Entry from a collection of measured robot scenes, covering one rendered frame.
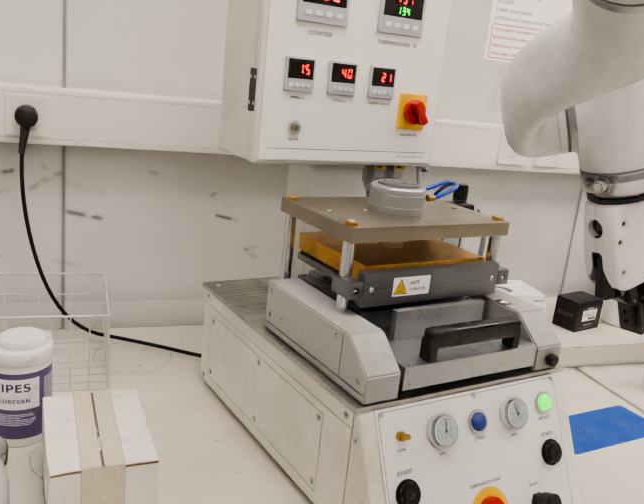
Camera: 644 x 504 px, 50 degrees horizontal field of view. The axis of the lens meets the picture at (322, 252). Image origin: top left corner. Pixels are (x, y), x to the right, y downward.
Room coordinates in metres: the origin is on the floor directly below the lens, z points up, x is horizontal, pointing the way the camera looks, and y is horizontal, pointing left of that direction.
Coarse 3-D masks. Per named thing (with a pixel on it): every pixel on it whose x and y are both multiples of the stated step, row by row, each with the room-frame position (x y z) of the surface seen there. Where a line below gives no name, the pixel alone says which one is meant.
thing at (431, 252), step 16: (304, 240) 0.96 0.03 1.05; (320, 240) 0.94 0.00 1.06; (336, 240) 0.95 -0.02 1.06; (416, 240) 1.00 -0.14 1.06; (432, 240) 1.01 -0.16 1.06; (304, 256) 0.96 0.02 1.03; (320, 256) 0.92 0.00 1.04; (336, 256) 0.89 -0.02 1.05; (368, 256) 0.88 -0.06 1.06; (384, 256) 0.89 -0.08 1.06; (400, 256) 0.89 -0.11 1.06; (416, 256) 0.90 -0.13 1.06; (432, 256) 0.91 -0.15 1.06; (448, 256) 0.92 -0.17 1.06; (464, 256) 0.93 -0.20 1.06; (480, 256) 0.94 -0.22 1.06; (336, 272) 0.89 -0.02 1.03; (352, 272) 0.85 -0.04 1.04
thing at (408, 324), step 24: (408, 312) 0.82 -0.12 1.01; (432, 312) 0.84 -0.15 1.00; (456, 312) 0.86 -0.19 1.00; (480, 312) 0.89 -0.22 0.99; (408, 336) 0.82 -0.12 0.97; (408, 360) 0.76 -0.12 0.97; (456, 360) 0.78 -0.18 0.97; (480, 360) 0.80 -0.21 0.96; (504, 360) 0.82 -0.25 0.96; (528, 360) 0.85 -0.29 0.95; (408, 384) 0.74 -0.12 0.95; (432, 384) 0.76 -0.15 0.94
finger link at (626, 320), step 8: (616, 296) 0.75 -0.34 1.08; (624, 296) 0.75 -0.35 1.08; (624, 304) 0.76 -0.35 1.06; (640, 304) 0.75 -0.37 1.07; (624, 312) 0.76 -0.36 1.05; (632, 312) 0.76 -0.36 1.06; (640, 312) 0.75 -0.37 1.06; (624, 320) 0.77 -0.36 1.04; (632, 320) 0.76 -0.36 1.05; (640, 320) 0.75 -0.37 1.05; (624, 328) 0.78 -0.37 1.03; (632, 328) 0.77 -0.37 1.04; (640, 328) 0.76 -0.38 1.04
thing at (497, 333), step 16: (480, 320) 0.81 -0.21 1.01; (496, 320) 0.82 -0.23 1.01; (512, 320) 0.83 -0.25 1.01; (432, 336) 0.75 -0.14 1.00; (448, 336) 0.76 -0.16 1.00; (464, 336) 0.78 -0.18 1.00; (480, 336) 0.79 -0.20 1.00; (496, 336) 0.81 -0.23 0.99; (512, 336) 0.83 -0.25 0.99; (432, 352) 0.75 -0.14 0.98
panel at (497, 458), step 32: (512, 384) 0.83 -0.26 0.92; (544, 384) 0.85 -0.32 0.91; (384, 416) 0.71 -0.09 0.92; (416, 416) 0.73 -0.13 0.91; (544, 416) 0.84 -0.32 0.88; (384, 448) 0.70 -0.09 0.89; (416, 448) 0.72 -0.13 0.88; (448, 448) 0.74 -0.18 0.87; (480, 448) 0.76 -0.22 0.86; (512, 448) 0.79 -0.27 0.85; (544, 448) 0.81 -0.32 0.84; (384, 480) 0.68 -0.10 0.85; (416, 480) 0.70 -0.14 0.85; (448, 480) 0.72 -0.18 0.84; (480, 480) 0.75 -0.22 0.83; (512, 480) 0.77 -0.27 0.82; (544, 480) 0.80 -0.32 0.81
